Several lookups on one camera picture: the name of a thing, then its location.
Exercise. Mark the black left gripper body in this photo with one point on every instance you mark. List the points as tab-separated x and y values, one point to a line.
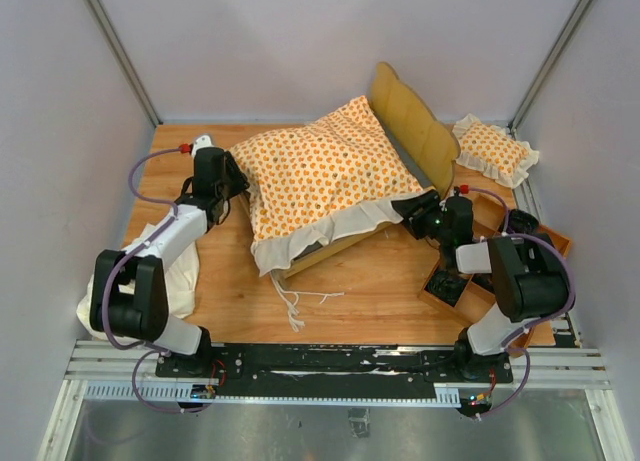
235	181

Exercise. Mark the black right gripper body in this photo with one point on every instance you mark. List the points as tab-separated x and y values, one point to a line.
428	220

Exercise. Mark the duck print bed cover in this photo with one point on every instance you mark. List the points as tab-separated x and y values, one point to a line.
319	183

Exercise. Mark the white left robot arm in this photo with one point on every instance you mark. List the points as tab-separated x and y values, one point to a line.
129	300

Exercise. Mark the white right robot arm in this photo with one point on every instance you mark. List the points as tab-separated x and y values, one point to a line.
494	335

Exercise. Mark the wooden compartment organizer box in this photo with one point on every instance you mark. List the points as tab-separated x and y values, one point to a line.
522	276

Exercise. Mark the dark rolled sock lower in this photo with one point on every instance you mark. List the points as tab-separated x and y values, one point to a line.
445	286

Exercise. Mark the dark rolled sock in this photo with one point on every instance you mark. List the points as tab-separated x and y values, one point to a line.
445	286
520	221

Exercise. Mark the dark rolled sock upper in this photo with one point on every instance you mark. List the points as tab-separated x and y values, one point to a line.
520	221

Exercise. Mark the duck print small pillow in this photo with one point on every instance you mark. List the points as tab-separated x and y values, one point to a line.
488	149

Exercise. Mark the cream cloth pile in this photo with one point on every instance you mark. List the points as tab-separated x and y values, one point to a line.
180	278

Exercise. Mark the wooden pet bed frame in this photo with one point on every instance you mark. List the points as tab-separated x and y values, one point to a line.
425	145

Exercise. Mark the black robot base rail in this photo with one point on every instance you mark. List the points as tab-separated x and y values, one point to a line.
333	375

